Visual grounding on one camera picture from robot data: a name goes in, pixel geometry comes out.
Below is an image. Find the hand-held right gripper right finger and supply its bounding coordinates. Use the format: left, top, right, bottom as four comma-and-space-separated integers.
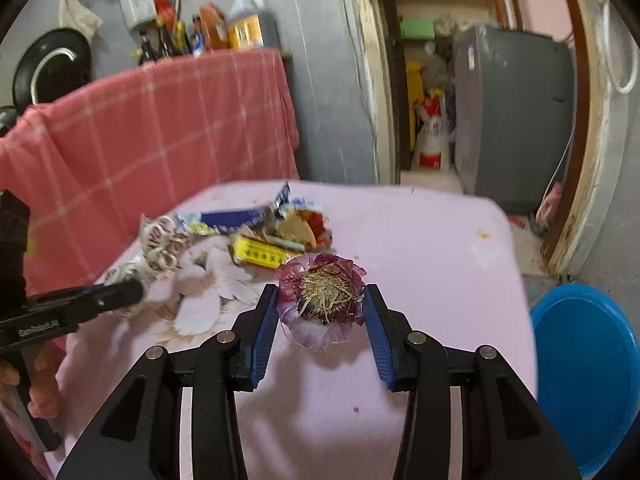
362, 282, 583, 480

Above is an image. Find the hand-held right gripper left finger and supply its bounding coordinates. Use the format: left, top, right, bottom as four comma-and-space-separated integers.
56, 282, 280, 480

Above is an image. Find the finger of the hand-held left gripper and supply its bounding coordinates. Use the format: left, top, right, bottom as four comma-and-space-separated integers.
27, 279, 146, 320

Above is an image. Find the red white patterned wrapper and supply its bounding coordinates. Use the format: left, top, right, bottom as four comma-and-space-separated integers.
102, 214, 193, 318

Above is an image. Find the red onion root scrap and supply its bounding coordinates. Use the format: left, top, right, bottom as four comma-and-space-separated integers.
276, 253, 368, 351

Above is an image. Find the yellow snack wrapper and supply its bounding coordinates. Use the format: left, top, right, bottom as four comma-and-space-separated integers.
229, 234, 306, 270

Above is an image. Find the orange snack bag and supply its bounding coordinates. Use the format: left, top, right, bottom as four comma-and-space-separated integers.
272, 199, 333, 252

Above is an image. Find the blue snack wrapper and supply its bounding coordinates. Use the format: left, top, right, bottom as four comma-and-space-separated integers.
177, 182, 293, 236

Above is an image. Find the blue plastic bucket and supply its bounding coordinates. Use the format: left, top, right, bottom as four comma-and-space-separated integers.
529, 283, 640, 478

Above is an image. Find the person's left hand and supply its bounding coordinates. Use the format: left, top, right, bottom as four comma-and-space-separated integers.
0, 345, 62, 420

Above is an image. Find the pink floral tablecloth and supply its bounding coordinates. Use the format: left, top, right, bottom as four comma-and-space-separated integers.
0, 180, 538, 480

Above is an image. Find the pink checked cloth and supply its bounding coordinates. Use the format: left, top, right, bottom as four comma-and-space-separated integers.
0, 49, 301, 296

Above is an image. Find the black pan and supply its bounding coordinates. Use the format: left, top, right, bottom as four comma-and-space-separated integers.
12, 28, 93, 111

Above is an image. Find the white red sack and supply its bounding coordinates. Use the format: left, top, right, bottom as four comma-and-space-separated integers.
412, 87, 453, 171

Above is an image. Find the pink broom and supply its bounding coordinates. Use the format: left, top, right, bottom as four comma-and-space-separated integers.
535, 182, 563, 228

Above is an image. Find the dark glass bottle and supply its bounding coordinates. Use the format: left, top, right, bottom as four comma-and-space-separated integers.
137, 30, 158, 64

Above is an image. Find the white hanging towel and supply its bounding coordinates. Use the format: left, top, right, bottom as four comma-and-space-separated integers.
57, 0, 103, 41

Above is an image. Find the dark bottle yellow label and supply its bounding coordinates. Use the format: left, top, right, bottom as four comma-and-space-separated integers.
157, 19, 174, 59

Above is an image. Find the dark wooden door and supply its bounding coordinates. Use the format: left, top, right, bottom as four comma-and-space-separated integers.
372, 0, 412, 184

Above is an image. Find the grey appliance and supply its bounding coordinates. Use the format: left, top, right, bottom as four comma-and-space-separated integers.
452, 25, 576, 216

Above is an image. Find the yellow bag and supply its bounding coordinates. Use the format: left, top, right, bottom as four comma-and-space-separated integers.
405, 60, 426, 153

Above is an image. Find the metal utensil holder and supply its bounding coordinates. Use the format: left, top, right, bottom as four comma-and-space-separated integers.
120, 0, 157, 31

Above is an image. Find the orange sauce bottle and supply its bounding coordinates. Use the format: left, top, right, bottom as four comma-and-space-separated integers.
199, 2, 230, 51

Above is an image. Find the large dark oil jug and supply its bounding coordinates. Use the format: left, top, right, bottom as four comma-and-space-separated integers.
227, 0, 266, 51

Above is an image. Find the green box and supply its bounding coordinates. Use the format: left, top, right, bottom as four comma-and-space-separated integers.
400, 19, 436, 41

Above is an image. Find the wooden door frame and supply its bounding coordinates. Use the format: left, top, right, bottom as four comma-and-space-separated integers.
350, 0, 631, 281

